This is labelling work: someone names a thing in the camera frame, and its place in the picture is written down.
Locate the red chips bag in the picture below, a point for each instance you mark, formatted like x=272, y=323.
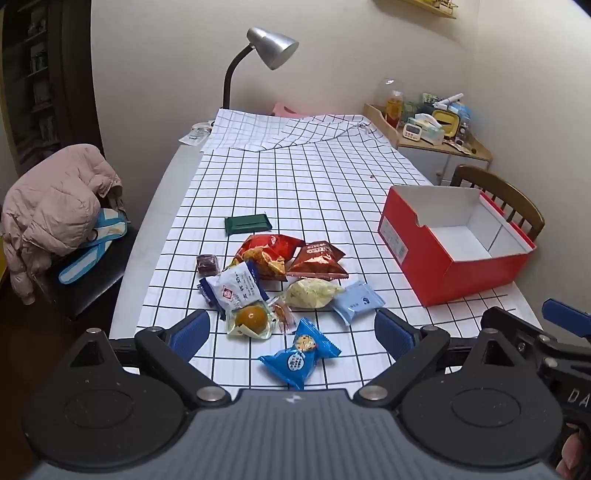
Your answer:
x=268, y=251

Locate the tissue box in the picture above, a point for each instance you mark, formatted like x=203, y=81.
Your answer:
x=429, y=131

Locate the clear plastic packet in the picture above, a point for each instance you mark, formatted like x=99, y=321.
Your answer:
x=196, y=134

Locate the green box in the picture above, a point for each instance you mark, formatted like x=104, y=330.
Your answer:
x=428, y=98

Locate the pink puffer jacket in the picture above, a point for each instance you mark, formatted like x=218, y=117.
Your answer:
x=51, y=203

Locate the blue and white bag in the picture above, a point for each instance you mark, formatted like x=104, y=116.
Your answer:
x=108, y=226

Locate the clear glass dome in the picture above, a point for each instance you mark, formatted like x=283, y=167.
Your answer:
x=383, y=92

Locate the white digital timer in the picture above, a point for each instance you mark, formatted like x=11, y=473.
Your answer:
x=412, y=132

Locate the orange liquid bottle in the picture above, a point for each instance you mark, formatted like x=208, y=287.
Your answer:
x=394, y=108

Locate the person's right hand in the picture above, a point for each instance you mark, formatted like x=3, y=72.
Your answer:
x=575, y=457

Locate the small clear snack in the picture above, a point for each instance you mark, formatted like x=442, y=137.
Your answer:
x=284, y=316

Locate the dark brown cake packet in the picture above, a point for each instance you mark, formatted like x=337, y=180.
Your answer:
x=207, y=263

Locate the brown-red snack bag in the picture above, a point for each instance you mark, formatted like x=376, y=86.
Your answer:
x=318, y=261

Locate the dark bookshelf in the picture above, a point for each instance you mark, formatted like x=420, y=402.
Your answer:
x=37, y=69

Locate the clear egg yolk pastry packet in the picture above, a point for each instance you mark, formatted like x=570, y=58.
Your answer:
x=251, y=319

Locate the silver gooseneck desk lamp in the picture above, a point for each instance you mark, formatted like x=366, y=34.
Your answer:
x=272, y=46

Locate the red cardboard box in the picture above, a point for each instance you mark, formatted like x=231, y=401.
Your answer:
x=461, y=281

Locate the brown wooden chair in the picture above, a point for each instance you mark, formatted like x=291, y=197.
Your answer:
x=503, y=184

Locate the white checkered tablecloth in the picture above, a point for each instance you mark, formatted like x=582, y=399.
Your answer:
x=300, y=184

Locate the yellow storage box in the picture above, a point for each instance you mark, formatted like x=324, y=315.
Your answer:
x=448, y=122

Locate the white tube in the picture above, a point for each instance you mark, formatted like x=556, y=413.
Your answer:
x=450, y=99

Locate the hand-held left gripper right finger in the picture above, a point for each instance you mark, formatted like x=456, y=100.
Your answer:
x=392, y=333

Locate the green snack packet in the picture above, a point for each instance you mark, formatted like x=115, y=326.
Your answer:
x=247, y=225

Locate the pale yellow snack packet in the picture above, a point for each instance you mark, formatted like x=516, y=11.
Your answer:
x=309, y=293

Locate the pink paper item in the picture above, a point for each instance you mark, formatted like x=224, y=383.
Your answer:
x=286, y=110

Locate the wooden side cabinet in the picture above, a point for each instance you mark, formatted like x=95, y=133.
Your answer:
x=425, y=148

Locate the light blue snack packet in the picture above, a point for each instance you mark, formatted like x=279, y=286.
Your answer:
x=358, y=302

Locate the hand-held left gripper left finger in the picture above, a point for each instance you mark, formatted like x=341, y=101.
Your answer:
x=190, y=333

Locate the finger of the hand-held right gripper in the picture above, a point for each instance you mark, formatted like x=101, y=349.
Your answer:
x=570, y=319
x=512, y=323

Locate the blue cookie packet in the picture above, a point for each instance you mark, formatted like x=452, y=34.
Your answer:
x=300, y=357

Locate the black chair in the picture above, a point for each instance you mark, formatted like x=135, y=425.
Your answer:
x=92, y=288

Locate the white and blue snack packet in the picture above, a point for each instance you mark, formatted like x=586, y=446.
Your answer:
x=235, y=288

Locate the blue and white pouch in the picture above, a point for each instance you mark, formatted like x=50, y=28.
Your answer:
x=461, y=113

